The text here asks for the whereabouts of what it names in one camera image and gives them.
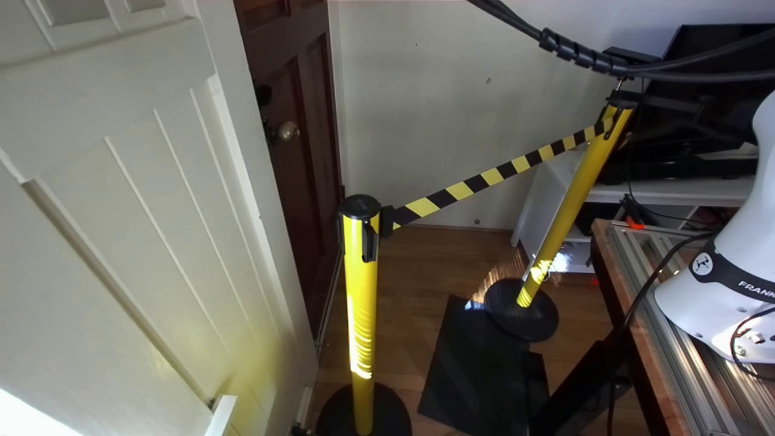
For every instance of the yellow black barrier belt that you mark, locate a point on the yellow black barrier belt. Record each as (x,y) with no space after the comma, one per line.
(398,216)

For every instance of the round metal door knob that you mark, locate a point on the round metal door knob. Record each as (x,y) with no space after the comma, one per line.
(286,130)

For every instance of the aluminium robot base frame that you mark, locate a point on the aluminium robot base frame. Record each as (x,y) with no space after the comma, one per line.
(698,392)

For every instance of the yellow stanchion post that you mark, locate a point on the yellow stanchion post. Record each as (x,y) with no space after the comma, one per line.
(364,407)

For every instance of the dark brown wooden door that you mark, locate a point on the dark brown wooden door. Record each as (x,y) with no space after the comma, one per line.
(293,67)

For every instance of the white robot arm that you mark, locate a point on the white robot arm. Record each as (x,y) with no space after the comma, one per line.
(725,296)

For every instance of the white shelf unit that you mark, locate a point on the white shelf unit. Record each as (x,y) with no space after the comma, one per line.
(681,203)

